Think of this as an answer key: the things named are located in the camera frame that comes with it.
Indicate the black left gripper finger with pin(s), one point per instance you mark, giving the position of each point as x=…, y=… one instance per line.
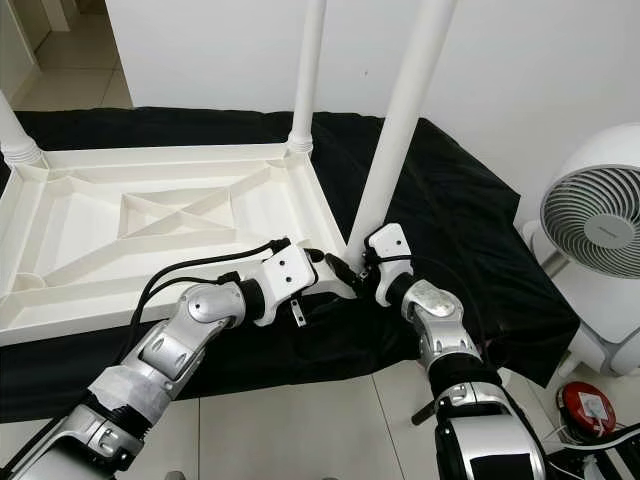
x=338, y=272

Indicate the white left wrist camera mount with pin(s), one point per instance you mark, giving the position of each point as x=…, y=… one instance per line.
x=290, y=275

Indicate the white round standing fan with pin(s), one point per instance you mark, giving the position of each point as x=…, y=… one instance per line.
x=595, y=215

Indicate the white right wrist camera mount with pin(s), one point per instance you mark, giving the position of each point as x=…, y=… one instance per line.
x=390, y=250

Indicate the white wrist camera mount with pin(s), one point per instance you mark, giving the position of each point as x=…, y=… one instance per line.
x=390, y=250
x=290, y=275

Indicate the white grey rounded appliance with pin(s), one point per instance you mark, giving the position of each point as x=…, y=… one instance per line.
x=605, y=330

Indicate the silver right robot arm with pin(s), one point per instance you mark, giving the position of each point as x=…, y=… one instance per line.
x=450, y=335

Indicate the grey metal table leg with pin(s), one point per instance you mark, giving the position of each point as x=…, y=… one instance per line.
x=425, y=410

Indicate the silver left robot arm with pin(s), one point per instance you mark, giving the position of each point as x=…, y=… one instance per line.
x=185, y=345

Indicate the white plastic table leg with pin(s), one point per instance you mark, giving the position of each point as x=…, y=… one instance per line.
x=307, y=70
x=18, y=140
x=400, y=110

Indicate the white plastic children table top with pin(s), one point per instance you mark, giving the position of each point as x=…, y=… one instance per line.
x=100, y=250

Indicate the black bag with white trim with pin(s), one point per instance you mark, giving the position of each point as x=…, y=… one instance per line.
x=600, y=460

